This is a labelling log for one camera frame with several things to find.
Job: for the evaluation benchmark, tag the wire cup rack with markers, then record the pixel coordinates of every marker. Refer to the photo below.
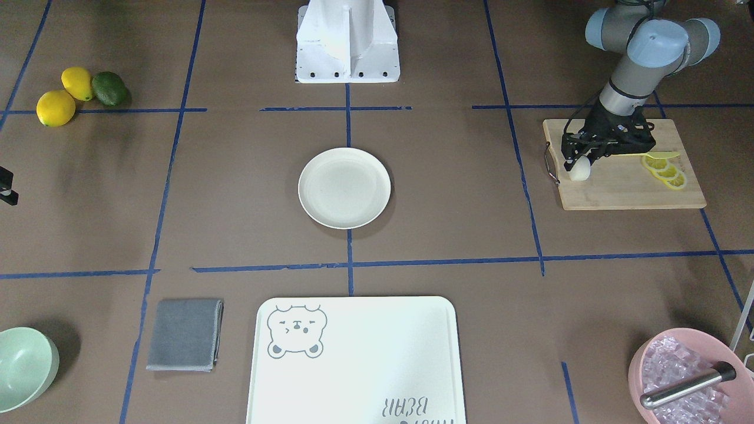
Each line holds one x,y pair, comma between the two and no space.
741,340

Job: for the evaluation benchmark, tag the yellow lemon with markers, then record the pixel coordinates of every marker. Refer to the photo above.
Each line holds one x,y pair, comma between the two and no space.
77,82
55,108

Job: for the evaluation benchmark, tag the white bear print tray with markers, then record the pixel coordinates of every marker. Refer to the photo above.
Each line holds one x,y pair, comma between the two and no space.
356,359

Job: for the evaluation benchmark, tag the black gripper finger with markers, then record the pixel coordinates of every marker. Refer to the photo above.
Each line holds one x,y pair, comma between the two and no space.
8,195

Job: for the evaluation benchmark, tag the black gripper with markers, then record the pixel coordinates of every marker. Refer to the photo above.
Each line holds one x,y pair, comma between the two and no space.
601,122

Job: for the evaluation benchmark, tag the wooden cutting board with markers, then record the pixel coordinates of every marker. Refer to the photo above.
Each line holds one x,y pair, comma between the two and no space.
622,182

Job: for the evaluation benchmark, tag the lemon slices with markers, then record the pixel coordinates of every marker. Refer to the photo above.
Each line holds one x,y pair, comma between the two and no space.
668,173

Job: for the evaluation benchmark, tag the beige round plate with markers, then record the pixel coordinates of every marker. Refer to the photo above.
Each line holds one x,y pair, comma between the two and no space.
344,188

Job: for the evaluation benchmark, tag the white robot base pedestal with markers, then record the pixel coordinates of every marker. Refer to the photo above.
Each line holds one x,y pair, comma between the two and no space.
347,42

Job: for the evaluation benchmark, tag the white steamed bun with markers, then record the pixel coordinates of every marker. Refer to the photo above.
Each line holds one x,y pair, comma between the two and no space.
581,169

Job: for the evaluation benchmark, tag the mint green bowl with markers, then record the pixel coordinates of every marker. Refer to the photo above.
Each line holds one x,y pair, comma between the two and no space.
29,365

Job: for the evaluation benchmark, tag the folded grey cloth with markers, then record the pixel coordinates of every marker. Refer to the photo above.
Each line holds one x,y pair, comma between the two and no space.
186,335

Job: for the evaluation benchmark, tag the steel black tongs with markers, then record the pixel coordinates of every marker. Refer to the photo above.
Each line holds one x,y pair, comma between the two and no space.
719,372

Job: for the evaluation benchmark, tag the pink bowl with ice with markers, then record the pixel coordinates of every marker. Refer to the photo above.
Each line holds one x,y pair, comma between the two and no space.
679,353

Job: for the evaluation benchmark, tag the green avocado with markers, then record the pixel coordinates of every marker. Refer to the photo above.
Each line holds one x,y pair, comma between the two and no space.
109,88

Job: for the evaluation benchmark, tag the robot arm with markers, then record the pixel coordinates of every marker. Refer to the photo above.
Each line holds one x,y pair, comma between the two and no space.
651,48

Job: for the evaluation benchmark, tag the yellow lemon lower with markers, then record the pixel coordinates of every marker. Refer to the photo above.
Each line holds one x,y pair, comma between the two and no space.
55,108

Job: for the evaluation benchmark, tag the yellow lemon upper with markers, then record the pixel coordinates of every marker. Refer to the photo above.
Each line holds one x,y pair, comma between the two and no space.
77,82

